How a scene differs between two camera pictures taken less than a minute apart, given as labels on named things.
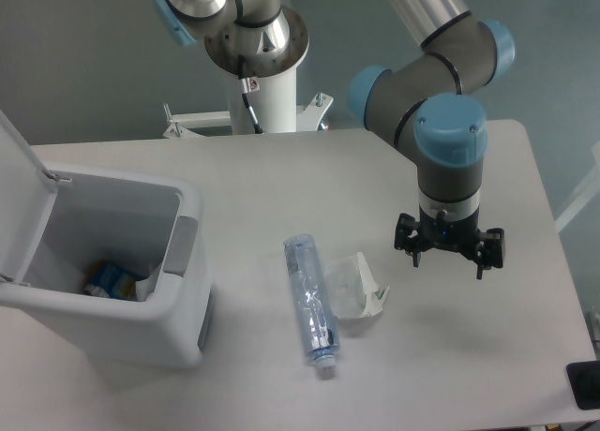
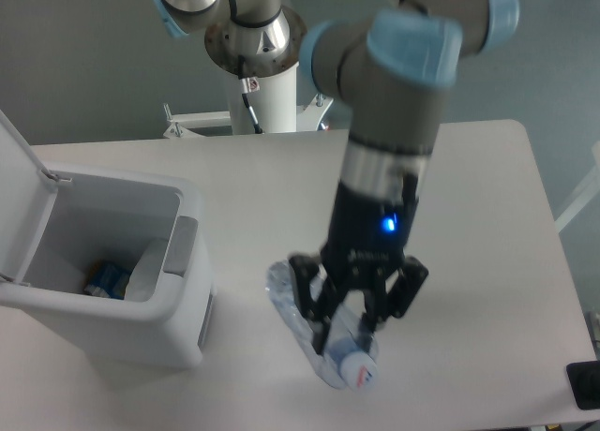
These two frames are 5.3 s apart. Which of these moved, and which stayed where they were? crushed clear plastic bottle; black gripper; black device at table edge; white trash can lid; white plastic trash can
Moved: crushed clear plastic bottle; black gripper
Stayed: white plastic trash can; black device at table edge; white trash can lid
